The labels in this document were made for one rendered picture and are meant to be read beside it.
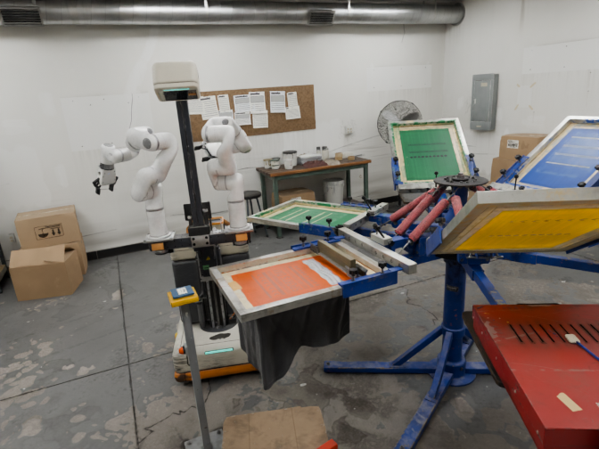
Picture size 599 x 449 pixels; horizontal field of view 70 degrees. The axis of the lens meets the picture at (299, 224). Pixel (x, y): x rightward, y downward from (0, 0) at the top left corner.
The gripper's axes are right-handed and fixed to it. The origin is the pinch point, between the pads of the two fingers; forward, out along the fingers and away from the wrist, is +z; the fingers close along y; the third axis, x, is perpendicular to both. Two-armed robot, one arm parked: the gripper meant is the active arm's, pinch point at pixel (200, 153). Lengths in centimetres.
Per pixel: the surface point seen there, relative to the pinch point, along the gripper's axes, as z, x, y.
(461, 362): -108, -44, -175
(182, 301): 45, -13, -74
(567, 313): -32, 85, -168
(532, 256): -118, 39, -148
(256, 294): 17, 1, -91
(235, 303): 32, 8, -93
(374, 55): -407, -99, 202
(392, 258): -45, 25, -111
